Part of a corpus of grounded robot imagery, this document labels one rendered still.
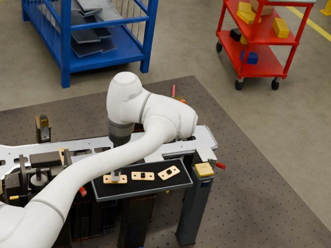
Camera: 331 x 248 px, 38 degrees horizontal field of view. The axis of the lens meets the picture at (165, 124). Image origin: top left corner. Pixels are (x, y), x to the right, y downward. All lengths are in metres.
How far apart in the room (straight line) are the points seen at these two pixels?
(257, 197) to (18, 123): 1.33
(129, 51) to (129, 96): 2.90
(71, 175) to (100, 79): 3.02
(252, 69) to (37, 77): 1.87
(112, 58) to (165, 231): 2.22
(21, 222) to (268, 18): 3.67
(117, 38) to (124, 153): 3.23
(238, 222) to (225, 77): 2.37
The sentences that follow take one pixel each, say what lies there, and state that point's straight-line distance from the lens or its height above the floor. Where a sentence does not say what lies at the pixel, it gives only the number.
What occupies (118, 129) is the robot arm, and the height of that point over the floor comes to 1.47.
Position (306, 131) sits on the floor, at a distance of 4.21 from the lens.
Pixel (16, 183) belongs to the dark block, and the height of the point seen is 1.12.
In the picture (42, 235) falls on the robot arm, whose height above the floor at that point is 1.56.
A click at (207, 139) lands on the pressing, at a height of 1.00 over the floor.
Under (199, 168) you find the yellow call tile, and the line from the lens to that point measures 1.90.
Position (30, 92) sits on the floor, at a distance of 4.08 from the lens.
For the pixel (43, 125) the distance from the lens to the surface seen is 2.15.
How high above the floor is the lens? 2.49
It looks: 40 degrees down
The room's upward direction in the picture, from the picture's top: 11 degrees clockwise
